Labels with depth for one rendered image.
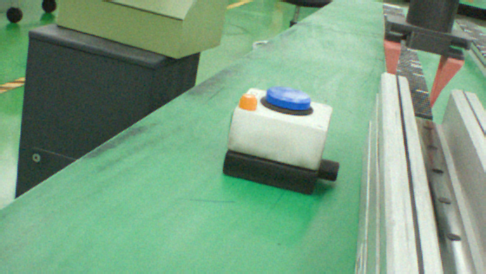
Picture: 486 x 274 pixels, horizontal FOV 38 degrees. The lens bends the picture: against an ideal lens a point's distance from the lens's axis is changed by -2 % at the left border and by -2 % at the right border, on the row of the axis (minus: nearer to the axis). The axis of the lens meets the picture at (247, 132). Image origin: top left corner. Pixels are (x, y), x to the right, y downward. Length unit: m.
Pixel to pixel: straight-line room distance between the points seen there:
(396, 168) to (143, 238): 0.17
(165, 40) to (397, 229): 0.66
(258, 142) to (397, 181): 0.19
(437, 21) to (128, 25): 0.42
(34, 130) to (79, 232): 0.59
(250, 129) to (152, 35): 0.42
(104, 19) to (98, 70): 0.08
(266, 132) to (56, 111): 0.50
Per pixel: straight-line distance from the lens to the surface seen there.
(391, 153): 0.48
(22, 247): 0.46
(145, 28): 0.99
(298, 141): 0.59
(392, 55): 0.86
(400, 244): 0.35
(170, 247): 0.48
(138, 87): 0.97
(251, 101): 0.59
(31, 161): 1.08
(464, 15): 2.84
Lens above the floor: 1.01
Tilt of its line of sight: 18 degrees down
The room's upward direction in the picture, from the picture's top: 11 degrees clockwise
